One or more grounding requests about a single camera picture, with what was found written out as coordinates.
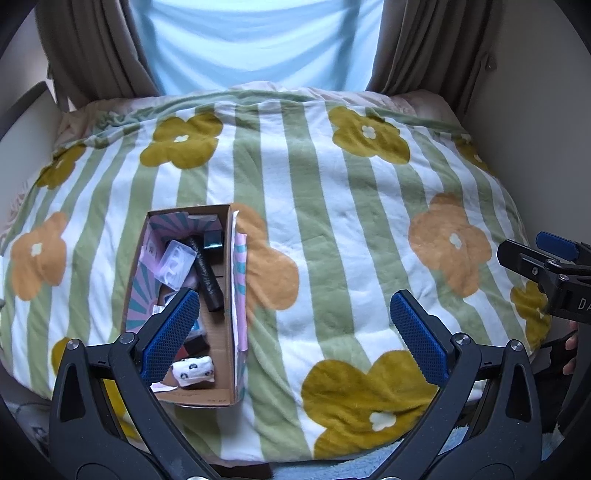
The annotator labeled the black white sock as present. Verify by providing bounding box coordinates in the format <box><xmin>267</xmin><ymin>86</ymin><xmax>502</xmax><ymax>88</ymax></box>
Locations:
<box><xmin>171</xmin><ymin>356</ymin><xmax>215</xmax><ymax>388</ymax></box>

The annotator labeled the black roll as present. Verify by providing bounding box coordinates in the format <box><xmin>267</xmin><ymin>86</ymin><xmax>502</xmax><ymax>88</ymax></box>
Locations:
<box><xmin>183</xmin><ymin>236</ymin><xmax>224</xmax><ymax>312</ymax></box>

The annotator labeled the clear plastic blister tray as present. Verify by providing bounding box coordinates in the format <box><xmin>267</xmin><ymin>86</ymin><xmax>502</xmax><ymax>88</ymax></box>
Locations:
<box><xmin>154</xmin><ymin>240</ymin><xmax>197</xmax><ymax>291</ymax></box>

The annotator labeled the red lip gloss tube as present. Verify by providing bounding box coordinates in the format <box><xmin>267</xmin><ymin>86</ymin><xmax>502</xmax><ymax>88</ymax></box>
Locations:
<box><xmin>183</xmin><ymin>335</ymin><xmax>209</xmax><ymax>357</ymax></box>

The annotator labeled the dental floss pick box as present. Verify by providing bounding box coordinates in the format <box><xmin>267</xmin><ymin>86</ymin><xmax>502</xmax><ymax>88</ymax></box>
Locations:
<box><xmin>157</xmin><ymin>288</ymin><xmax>206</xmax><ymax>343</ymax></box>

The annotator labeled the pink fluffy sock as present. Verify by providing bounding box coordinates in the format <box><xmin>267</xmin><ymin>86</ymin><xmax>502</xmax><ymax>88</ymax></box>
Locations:
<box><xmin>182</xmin><ymin>271</ymin><xmax>199</xmax><ymax>291</ymax></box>

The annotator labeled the person's right hand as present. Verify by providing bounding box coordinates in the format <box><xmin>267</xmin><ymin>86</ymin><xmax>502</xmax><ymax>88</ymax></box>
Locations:
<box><xmin>562</xmin><ymin>321</ymin><xmax>579</xmax><ymax>376</ymax></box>

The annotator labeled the open cardboard box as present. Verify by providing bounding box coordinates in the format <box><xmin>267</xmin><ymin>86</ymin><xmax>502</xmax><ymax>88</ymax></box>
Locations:
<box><xmin>123</xmin><ymin>205</ymin><xmax>249</xmax><ymax>408</ymax></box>

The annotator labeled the floral striped blanket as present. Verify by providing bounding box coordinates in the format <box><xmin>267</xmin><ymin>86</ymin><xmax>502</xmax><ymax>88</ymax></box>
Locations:
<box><xmin>1</xmin><ymin>100</ymin><xmax>551</xmax><ymax>463</ymax></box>

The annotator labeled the right brown curtain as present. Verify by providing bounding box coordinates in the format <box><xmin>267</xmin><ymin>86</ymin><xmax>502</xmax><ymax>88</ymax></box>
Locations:
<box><xmin>367</xmin><ymin>0</ymin><xmax>504</xmax><ymax>118</ymax></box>

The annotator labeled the brown curtain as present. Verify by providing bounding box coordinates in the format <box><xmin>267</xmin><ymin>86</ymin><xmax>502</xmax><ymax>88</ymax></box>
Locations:
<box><xmin>367</xmin><ymin>0</ymin><xmax>504</xmax><ymax>118</ymax></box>
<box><xmin>35</xmin><ymin>0</ymin><xmax>159</xmax><ymax>108</ymax></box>

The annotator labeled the white headboard panel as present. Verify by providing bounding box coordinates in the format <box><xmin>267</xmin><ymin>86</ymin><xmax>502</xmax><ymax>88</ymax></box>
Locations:
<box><xmin>1</xmin><ymin>82</ymin><xmax>62</xmax><ymax>225</ymax></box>

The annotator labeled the left brown curtain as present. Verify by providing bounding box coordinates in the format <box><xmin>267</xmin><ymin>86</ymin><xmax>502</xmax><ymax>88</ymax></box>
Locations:
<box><xmin>35</xmin><ymin>0</ymin><xmax>159</xmax><ymax>108</ymax></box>

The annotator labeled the blue sheer curtain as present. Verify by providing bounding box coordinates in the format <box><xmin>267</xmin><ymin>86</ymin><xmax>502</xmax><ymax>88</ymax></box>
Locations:
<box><xmin>131</xmin><ymin>1</ymin><xmax>384</xmax><ymax>94</ymax></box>

